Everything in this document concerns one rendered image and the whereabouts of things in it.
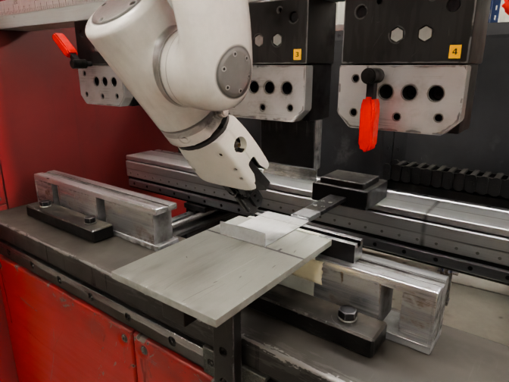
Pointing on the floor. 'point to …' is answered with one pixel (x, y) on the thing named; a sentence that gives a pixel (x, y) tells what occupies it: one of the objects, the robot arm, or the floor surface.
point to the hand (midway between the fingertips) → (249, 198)
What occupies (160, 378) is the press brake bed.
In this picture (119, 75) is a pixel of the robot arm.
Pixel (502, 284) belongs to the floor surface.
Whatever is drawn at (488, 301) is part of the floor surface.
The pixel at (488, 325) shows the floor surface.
